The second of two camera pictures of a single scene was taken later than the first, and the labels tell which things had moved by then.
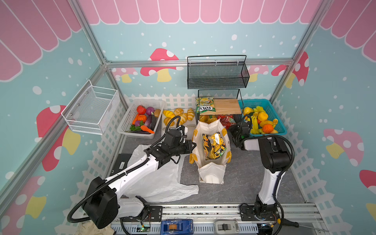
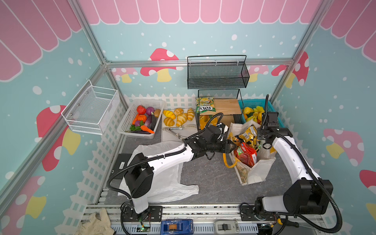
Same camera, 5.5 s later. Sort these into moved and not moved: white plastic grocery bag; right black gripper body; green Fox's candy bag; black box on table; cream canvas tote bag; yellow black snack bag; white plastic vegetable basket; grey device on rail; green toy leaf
Moved: right black gripper body; yellow black snack bag; cream canvas tote bag
Not moved: grey device on rail; green toy leaf; green Fox's candy bag; black box on table; white plastic vegetable basket; white plastic grocery bag
